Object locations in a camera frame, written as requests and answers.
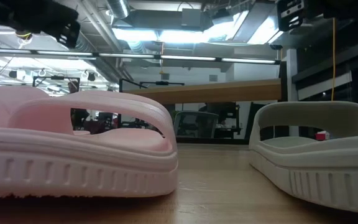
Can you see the grey mesh office chair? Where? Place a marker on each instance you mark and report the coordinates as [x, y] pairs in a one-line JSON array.
[[194, 124]]

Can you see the black background rig frame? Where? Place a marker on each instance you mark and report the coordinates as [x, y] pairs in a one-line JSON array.
[[56, 77]]

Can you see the black upright panel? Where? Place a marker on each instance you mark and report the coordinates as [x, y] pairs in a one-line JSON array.
[[251, 121]]

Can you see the black round ceiling device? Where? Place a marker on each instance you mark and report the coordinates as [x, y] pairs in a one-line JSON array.
[[23, 35]]

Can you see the red box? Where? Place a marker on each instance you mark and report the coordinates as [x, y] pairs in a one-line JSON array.
[[321, 136]]

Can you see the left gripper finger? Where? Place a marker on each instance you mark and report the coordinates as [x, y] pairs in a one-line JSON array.
[[68, 34]]

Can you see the grey foam slide sandal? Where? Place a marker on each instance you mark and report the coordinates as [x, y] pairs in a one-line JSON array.
[[322, 161]]

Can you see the round silver ventilation duct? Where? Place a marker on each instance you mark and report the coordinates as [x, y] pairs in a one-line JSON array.
[[118, 7]]

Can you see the grey ceiling box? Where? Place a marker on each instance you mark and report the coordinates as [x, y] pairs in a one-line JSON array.
[[191, 17]]

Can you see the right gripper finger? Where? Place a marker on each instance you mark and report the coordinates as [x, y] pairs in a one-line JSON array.
[[283, 15]]

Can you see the long led light bar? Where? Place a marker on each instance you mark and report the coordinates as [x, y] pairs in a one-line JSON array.
[[129, 55]]

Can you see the black aluminium table frame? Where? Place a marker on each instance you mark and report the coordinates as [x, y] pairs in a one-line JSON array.
[[213, 141]]

